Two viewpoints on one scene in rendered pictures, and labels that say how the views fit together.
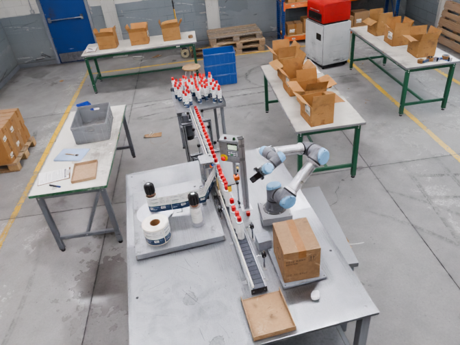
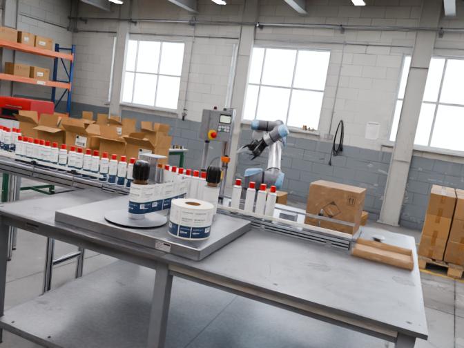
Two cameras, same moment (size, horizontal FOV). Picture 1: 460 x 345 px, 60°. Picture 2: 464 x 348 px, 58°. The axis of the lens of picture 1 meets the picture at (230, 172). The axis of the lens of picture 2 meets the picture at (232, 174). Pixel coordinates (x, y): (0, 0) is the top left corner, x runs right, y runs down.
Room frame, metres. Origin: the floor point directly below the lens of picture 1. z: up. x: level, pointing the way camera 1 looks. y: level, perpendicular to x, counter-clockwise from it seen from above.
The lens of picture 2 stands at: (1.16, 2.20, 1.47)
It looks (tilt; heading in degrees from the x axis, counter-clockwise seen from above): 8 degrees down; 300
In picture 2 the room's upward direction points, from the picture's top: 8 degrees clockwise
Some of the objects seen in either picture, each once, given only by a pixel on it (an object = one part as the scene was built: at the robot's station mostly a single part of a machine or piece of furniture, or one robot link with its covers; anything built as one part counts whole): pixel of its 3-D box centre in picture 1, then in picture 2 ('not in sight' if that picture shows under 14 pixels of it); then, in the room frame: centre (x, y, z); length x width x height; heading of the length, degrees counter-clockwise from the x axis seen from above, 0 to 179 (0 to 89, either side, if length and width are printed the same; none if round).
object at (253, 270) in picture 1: (230, 211); (215, 211); (2.51, 0.03, 0.86); 1.65 x 0.08 x 0.04; 9
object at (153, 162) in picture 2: (207, 171); (151, 176); (2.91, 0.19, 1.01); 0.14 x 0.13 x 0.26; 9
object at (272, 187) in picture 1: (274, 190); (253, 177); (2.46, -0.33, 1.06); 0.13 x 0.12 x 0.14; 27
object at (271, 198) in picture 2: (239, 227); (271, 203); (2.17, -0.03, 0.98); 0.05 x 0.05 x 0.20
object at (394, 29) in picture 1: (395, 31); (120, 128); (6.39, -2.90, 0.97); 0.42 x 0.39 x 0.37; 91
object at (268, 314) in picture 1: (267, 312); (382, 252); (1.52, -0.13, 0.85); 0.30 x 0.26 x 0.04; 9
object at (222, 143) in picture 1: (231, 148); (216, 125); (2.63, -0.03, 1.38); 0.17 x 0.10 x 0.19; 65
